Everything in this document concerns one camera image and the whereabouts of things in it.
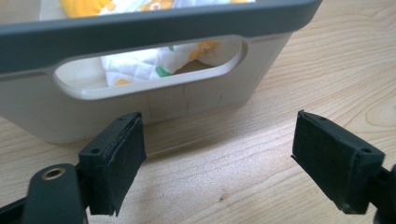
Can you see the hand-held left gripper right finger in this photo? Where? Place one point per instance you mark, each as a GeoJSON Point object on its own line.
{"type": "Point", "coordinates": [333, 165]}

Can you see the white quilted cloth yellow print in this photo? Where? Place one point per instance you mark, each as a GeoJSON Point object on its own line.
{"type": "Point", "coordinates": [140, 63]}

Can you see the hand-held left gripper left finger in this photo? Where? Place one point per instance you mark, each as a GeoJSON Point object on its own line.
{"type": "Point", "coordinates": [115, 165]}

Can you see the beige basket with grey rim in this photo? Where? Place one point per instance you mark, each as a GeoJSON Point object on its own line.
{"type": "Point", "coordinates": [199, 102]}

